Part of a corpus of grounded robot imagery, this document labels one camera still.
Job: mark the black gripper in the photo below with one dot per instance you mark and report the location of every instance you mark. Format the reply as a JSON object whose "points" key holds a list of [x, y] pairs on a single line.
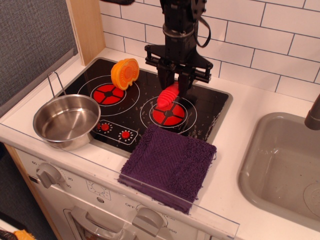
{"points": [[178, 56]]}

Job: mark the red handled metal spoon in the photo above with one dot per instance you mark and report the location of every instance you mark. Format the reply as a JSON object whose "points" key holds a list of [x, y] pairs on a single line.
{"points": [[168, 95]]}

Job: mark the stainless steel pot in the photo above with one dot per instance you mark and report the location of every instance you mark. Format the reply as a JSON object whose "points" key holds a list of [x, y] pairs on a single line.
{"points": [[66, 121]]}

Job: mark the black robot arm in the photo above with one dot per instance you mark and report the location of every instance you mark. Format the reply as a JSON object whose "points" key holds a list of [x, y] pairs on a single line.
{"points": [[184, 16]]}

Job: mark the orange toy pumpkin half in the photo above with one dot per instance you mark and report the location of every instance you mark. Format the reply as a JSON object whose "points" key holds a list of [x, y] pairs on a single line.
{"points": [[124, 73]]}

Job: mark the black toy stove top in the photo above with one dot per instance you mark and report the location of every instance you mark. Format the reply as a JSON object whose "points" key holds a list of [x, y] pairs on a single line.
{"points": [[126, 114]]}

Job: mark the purple cloth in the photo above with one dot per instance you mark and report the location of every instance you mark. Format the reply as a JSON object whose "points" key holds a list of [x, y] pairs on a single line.
{"points": [[168, 167]]}

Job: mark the wooden side panel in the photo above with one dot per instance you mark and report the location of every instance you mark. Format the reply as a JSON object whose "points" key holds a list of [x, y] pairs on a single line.
{"points": [[87, 27]]}

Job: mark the grey toy sink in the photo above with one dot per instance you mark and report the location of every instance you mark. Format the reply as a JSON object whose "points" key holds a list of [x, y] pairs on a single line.
{"points": [[280, 171]]}

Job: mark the grey faucet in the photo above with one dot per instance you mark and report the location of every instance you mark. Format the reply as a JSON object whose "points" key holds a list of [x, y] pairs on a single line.
{"points": [[312, 120]]}

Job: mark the grey oven knob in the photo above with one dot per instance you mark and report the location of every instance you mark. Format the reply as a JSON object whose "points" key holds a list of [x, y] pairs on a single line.
{"points": [[148, 221]]}

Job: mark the grey timer knob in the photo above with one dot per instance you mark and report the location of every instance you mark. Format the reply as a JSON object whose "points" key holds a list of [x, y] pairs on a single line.
{"points": [[48, 175]]}

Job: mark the toy oven door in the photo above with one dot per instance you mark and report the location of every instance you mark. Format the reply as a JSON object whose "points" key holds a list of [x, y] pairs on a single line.
{"points": [[95, 224]]}

